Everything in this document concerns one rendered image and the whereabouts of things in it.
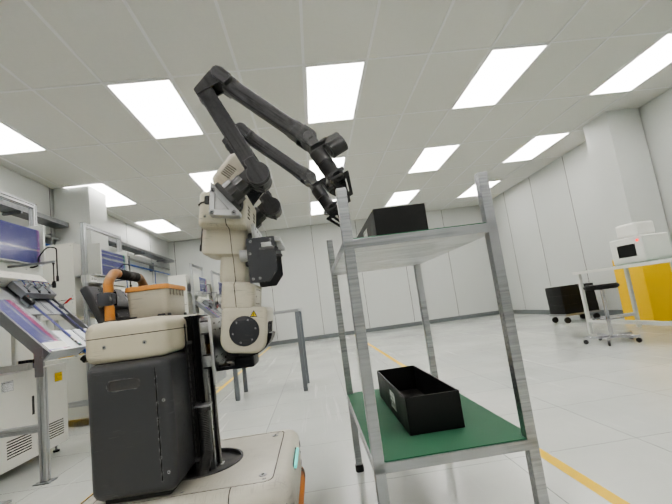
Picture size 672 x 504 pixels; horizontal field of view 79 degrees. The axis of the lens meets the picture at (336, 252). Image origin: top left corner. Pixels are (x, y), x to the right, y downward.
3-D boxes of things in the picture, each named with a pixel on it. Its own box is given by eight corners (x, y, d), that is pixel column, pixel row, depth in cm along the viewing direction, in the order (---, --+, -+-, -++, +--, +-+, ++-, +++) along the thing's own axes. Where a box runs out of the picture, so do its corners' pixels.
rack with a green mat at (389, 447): (449, 454, 194) (413, 230, 209) (567, 579, 104) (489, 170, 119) (355, 469, 191) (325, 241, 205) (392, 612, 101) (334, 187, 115)
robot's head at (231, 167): (207, 179, 149) (231, 147, 151) (220, 195, 170) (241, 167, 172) (238, 201, 148) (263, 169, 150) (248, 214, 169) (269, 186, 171)
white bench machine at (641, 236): (639, 263, 489) (630, 225, 495) (674, 257, 446) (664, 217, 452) (613, 266, 483) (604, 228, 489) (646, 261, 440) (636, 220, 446)
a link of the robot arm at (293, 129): (214, 90, 148) (206, 73, 137) (223, 79, 149) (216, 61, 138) (310, 156, 146) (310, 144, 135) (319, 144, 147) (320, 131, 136)
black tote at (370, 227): (358, 263, 186) (355, 239, 188) (395, 258, 188) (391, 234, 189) (377, 242, 130) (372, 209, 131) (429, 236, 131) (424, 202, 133)
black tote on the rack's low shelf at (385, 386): (380, 396, 180) (376, 370, 181) (418, 390, 181) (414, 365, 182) (410, 436, 123) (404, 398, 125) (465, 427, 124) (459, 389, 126)
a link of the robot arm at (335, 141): (302, 144, 146) (301, 133, 137) (328, 127, 147) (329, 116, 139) (320, 170, 145) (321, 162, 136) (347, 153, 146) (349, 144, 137)
